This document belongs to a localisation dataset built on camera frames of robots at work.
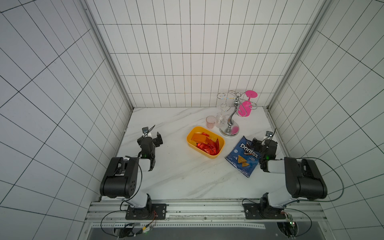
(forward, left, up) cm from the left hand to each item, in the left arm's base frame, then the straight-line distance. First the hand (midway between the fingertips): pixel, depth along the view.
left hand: (150, 135), depth 95 cm
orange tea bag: (+1, -32, -4) cm, 32 cm away
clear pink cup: (+12, -40, 0) cm, 42 cm away
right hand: (0, -69, -1) cm, 69 cm away
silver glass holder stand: (+11, -56, -8) cm, 58 cm away
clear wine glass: (+6, -45, +10) cm, 46 cm away
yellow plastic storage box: (-6, -27, -2) cm, 28 cm away
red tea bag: (-7, -38, -3) cm, 38 cm away
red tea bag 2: (-7, -42, -3) cm, 43 cm away
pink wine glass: (+12, -61, +14) cm, 63 cm away
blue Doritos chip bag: (-11, -60, -6) cm, 61 cm away
